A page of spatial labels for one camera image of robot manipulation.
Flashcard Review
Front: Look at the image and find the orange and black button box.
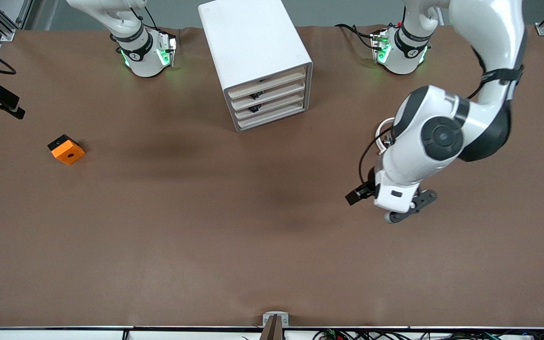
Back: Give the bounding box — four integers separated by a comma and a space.
48, 134, 86, 166

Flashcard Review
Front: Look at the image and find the white curved plastic piece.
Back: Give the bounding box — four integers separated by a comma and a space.
377, 117, 398, 156

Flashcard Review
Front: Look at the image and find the brown table mat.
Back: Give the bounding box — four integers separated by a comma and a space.
0, 24, 544, 329

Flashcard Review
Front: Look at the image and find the brown bar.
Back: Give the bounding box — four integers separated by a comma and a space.
259, 315, 286, 340

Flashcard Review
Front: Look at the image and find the cable bundle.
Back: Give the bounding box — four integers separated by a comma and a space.
312, 328, 544, 340

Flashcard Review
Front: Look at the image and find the black base power cable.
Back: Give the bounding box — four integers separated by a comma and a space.
334, 23, 377, 48

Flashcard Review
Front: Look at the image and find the grey metal bracket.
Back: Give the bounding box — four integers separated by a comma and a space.
262, 312, 289, 328

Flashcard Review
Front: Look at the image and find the white table edge rail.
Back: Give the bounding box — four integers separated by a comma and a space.
0, 325, 544, 340

